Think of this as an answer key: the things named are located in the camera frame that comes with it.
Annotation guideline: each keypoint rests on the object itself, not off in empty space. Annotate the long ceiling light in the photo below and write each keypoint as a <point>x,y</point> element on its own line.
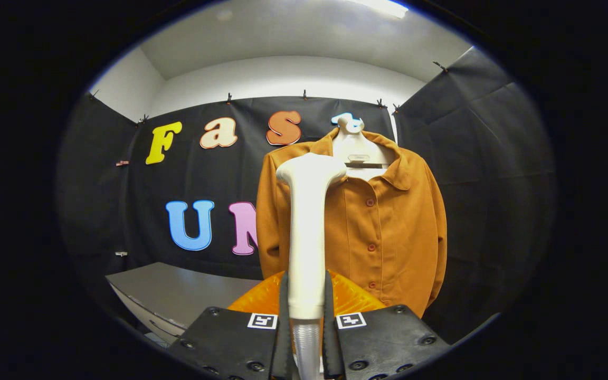
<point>383,6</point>

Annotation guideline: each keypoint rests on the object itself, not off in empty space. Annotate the white clothes hanger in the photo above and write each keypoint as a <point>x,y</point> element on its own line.
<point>357,148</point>

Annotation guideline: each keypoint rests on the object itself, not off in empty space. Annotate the orange button-up shirt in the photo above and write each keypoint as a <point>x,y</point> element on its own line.
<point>388,227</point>

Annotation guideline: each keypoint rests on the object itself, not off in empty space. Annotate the row of black cloth clips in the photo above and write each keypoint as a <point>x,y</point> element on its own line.
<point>228,98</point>

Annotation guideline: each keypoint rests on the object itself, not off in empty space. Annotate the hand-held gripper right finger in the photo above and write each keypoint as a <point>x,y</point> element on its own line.
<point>383,343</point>

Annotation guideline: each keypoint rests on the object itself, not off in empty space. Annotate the grey cabinet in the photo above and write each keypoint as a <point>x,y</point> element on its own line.
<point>177,290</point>

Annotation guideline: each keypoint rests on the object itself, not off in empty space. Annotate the black backdrop cloth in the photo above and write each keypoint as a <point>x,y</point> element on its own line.
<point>494,184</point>

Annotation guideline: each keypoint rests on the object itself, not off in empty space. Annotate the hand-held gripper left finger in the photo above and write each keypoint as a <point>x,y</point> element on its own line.
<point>230,343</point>

